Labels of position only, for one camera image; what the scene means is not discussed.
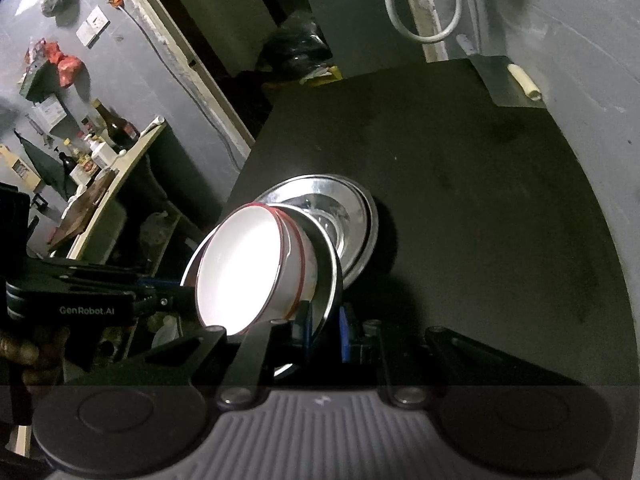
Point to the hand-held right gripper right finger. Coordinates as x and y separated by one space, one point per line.
345 337

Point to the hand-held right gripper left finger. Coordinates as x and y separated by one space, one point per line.
299 332

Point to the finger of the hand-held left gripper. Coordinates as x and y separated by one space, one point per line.
170 308
160 287

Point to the white ceramic bowl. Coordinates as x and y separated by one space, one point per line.
308 270
240 270

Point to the steel bowl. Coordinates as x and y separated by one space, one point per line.
326 260

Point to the steel plate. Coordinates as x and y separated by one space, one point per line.
337 232
375 230

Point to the person's left hand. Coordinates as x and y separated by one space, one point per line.
20 352

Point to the wooden cutting board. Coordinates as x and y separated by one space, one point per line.
85 200

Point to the wooden side table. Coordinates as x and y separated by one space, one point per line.
125 170

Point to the dark green cloth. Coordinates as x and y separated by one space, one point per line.
45 165

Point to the white jar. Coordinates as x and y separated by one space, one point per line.
104 155

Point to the cardboard box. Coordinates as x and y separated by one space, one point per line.
20 167

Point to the small yellow label bottle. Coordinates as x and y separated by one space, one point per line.
77 155

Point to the dark sauce bottle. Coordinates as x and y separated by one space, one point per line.
120 132

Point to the red hanging bags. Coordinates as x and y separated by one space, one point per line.
67 67

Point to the black garbage bag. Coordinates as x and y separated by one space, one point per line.
295 47

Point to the grey cleaver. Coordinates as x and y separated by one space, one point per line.
500 82

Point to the grey cabinet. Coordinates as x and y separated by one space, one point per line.
360 30

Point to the cream cylindrical object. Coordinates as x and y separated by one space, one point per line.
525 82

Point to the cream door frame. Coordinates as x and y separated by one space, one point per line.
167 25

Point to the white wall socket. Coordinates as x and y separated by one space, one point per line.
92 25

